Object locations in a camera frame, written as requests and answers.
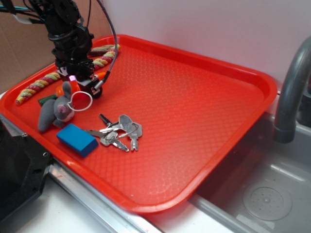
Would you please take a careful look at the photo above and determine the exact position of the grey plush mouse toy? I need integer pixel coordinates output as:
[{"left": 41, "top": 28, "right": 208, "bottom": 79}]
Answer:
[{"left": 37, "top": 81, "right": 93, "bottom": 133}]

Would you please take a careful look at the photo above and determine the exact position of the grey sink basin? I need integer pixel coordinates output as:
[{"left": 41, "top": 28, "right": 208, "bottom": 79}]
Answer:
[{"left": 190, "top": 114, "right": 311, "bottom": 233}]

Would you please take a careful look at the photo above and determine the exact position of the twisted red yellow rope toy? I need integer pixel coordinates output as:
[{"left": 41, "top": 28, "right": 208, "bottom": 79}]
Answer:
[{"left": 15, "top": 48, "right": 115, "bottom": 105}]

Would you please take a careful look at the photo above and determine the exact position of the blue rectangular block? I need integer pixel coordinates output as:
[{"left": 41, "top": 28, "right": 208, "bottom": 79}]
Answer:
[{"left": 56, "top": 124, "right": 99, "bottom": 158}]

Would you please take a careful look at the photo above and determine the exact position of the red plastic tray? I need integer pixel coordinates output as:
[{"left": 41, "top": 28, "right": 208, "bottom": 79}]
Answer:
[{"left": 0, "top": 35, "right": 277, "bottom": 214}]

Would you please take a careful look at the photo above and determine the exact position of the brown wooden wedge piece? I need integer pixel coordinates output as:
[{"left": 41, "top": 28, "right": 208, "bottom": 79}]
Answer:
[{"left": 88, "top": 45, "right": 115, "bottom": 57}]

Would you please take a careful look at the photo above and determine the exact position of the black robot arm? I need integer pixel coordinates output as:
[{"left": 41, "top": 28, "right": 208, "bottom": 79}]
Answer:
[{"left": 30, "top": 0, "right": 103, "bottom": 99}]

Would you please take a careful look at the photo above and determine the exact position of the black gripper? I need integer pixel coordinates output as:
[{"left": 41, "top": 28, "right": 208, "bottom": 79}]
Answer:
[{"left": 48, "top": 26, "right": 103, "bottom": 99}]

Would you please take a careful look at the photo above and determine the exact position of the grey sink faucet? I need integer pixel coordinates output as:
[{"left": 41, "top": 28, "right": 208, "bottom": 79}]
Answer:
[{"left": 273, "top": 37, "right": 311, "bottom": 143}]

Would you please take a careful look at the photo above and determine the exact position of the round sink drain cover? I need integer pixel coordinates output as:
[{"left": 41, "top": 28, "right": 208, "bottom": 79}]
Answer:
[{"left": 243, "top": 181, "right": 292, "bottom": 221}]

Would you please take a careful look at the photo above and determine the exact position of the braided grey cable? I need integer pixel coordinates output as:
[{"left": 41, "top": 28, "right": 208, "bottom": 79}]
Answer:
[{"left": 93, "top": 0, "right": 120, "bottom": 89}]

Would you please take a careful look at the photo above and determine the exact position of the bunch of metal keys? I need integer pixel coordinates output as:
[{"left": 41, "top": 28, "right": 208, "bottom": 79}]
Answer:
[{"left": 84, "top": 114, "right": 142, "bottom": 152}]

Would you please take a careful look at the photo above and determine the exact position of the orange plastic carrot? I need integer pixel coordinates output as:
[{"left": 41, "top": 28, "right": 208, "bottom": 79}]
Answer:
[{"left": 38, "top": 72, "right": 106, "bottom": 106}]

